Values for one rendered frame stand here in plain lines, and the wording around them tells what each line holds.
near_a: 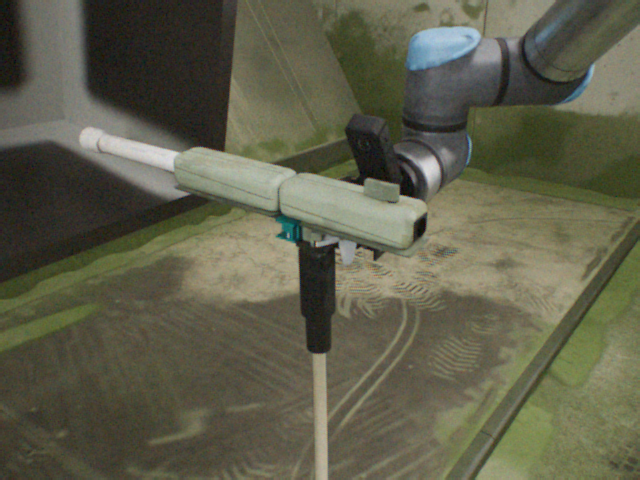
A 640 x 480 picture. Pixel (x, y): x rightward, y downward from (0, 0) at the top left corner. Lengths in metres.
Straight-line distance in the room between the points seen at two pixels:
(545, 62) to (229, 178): 0.41
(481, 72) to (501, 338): 0.69
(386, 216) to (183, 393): 0.72
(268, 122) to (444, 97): 1.43
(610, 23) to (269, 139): 1.57
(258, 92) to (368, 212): 1.70
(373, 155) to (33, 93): 0.59
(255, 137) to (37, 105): 1.14
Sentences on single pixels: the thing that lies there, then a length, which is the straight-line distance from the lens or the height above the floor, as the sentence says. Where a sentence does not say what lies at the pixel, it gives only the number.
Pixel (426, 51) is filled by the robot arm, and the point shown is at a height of 0.66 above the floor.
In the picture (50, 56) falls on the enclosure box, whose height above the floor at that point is 0.63.
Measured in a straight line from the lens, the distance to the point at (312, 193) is 0.59.
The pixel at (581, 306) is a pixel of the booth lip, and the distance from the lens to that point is 1.55.
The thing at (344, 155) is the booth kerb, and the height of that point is 0.10.
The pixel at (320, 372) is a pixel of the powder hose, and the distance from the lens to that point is 0.74.
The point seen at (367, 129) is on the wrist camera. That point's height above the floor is 0.60.
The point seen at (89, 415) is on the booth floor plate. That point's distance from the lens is 1.18.
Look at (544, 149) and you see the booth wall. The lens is 2.32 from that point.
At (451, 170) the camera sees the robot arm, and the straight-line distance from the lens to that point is 0.85.
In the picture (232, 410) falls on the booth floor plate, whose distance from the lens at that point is 1.13.
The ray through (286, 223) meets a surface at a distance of 0.63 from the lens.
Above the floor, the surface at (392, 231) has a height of 0.54.
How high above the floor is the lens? 0.75
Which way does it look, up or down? 23 degrees down
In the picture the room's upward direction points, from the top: straight up
